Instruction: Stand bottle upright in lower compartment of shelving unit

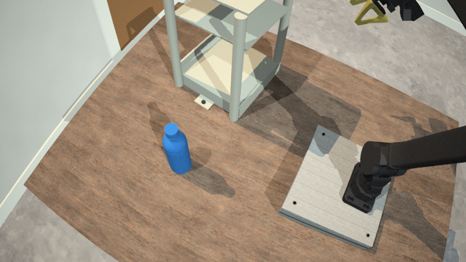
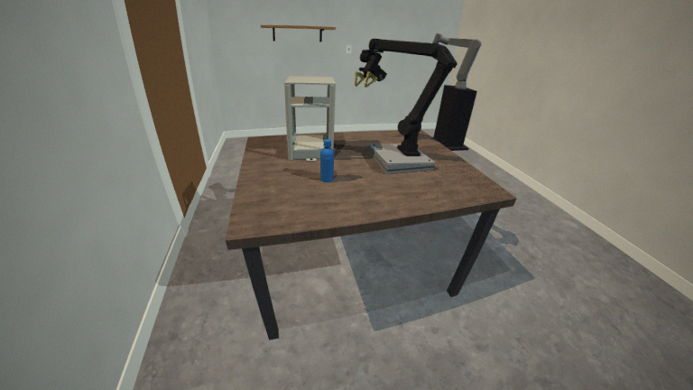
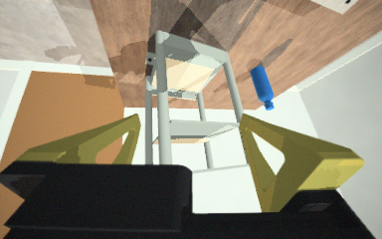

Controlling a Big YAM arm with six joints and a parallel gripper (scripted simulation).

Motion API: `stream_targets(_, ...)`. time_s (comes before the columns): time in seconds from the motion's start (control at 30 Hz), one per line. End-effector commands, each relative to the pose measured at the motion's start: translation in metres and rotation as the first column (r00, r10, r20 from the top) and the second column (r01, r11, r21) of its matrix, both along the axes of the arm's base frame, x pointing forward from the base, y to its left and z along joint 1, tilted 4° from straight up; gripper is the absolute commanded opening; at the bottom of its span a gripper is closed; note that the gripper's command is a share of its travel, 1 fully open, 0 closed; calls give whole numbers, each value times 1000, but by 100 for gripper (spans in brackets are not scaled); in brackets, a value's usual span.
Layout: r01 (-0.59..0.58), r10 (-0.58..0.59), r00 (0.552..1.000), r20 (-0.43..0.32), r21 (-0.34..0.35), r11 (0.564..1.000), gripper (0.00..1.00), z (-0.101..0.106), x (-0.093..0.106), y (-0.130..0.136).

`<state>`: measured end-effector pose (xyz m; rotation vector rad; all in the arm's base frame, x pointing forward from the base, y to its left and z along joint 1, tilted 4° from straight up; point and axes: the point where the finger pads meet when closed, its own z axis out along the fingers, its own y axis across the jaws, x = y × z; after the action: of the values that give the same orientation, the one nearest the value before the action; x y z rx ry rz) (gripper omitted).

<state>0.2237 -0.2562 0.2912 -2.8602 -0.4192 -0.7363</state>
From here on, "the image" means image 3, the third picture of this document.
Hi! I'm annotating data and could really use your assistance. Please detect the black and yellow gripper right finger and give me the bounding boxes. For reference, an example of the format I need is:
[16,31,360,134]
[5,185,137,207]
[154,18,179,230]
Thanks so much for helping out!
[240,114,365,212]

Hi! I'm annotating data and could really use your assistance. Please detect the blue bottle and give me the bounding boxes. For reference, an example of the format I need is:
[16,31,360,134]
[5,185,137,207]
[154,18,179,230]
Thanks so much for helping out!
[250,66,275,111]

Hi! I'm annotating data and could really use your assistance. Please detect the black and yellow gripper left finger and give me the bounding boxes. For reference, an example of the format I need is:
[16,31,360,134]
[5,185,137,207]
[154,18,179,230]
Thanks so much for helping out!
[14,114,141,164]

